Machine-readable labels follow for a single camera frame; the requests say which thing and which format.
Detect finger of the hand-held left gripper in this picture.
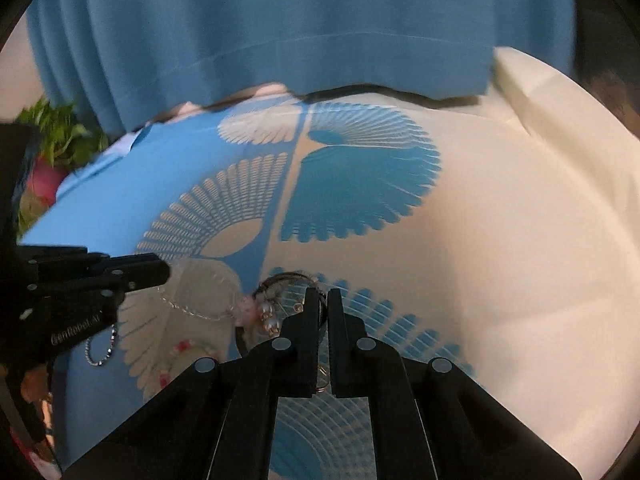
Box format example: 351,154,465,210
29,281,138,312
20,245,171,289

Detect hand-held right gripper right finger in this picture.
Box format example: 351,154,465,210
327,287,586,480

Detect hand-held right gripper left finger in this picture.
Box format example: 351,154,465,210
65,287,321,480

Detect clear crystal chain bracelet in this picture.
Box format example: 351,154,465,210
159,259,253,323

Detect blue cream patterned tablecloth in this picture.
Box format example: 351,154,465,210
20,82,640,480

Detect red flower pot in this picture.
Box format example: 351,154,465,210
25,157,68,206

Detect colourful printed cloth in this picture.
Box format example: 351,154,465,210
0,420,61,480

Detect green leafy houseplant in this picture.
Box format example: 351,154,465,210
15,97,108,231

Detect blue curtain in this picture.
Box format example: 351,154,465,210
25,0,576,136

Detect silver ball chain bracelet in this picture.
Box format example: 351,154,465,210
85,322,120,367

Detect pink floral bead bracelet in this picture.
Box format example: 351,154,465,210
155,337,221,386

